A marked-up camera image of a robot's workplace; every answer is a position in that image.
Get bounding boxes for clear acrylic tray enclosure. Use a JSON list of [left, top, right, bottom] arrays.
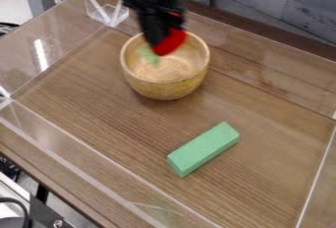
[[0, 0, 336, 228]]

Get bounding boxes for green rectangular block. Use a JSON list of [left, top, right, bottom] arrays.
[[167, 122, 240, 178]]

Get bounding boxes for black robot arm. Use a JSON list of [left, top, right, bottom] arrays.
[[124, 0, 185, 52]]

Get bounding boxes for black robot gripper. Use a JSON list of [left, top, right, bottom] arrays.
[[123, 0, 187, 46]]

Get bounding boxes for black cable bottom left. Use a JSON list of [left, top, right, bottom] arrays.
[[0, 196, 32, 228]]

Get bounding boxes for light wooden bowl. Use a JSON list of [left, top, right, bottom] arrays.
[[120, 32, 211, 100]]

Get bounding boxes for clear acrylic corner bracket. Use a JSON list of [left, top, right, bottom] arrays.
[[84, 0, 128, 28]]

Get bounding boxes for red fuzzy ball fruit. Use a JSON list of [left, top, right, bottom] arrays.
[[137, 28, 188, 66]]

